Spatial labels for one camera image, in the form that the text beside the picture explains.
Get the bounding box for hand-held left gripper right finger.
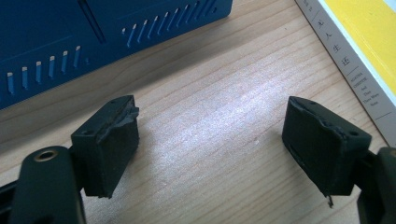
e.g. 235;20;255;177
281;95;373;209

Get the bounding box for blue file rack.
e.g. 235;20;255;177
0;0;233;110

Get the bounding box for yellow book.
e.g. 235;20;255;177
293;0;396;147

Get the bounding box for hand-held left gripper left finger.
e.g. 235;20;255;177
70;94;140;199

